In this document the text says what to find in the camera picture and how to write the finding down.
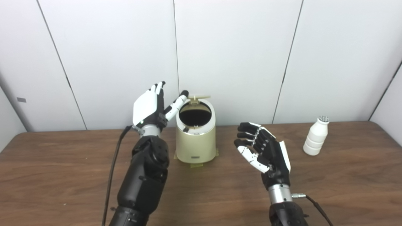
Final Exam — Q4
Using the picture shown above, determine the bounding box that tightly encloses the cream-colored lidded bin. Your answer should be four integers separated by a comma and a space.
175, 95, 216, 164

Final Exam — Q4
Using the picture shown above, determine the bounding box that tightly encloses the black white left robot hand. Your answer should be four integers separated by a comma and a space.
133, 81, 189, 130

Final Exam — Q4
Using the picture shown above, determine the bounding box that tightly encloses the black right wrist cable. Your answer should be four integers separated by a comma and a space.
291, 193, 334, 226

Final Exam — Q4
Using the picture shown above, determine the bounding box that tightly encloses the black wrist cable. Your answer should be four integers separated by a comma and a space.
291, 193, 334, 226
101, 125, 145, 226

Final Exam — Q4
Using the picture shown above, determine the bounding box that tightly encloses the small white plastic bottle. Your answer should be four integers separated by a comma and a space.
303, 116, 330, 156

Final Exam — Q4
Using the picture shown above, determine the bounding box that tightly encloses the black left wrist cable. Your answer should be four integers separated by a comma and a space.
101, 125, 145, 226

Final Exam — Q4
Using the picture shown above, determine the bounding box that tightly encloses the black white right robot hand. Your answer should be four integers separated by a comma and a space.
234, 122, 291, 191

